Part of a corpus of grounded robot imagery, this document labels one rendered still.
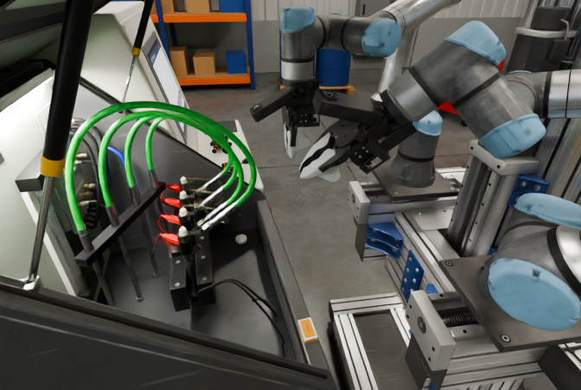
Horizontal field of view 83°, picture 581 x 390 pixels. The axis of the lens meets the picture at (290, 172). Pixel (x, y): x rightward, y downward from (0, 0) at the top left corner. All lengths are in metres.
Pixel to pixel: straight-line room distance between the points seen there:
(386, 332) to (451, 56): 1.42
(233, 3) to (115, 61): 4.99
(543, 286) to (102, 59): 1.05
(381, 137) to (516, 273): 0.28
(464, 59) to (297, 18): 0.37
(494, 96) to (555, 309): 0.31
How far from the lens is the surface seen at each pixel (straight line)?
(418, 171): 1.13
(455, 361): 0.86
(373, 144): 0.56
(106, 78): 1.05
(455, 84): 0.54
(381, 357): 1.68
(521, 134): 0.55
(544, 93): 0.66
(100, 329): 0.49
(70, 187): 0.78
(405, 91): 0.54
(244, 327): 0.96
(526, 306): 0.64
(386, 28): 0.75
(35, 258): 0.47
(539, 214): 0.72
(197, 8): 5.98
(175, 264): 0.94
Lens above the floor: 1.61
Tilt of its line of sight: 30 degrees down
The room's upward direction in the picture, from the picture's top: straight up
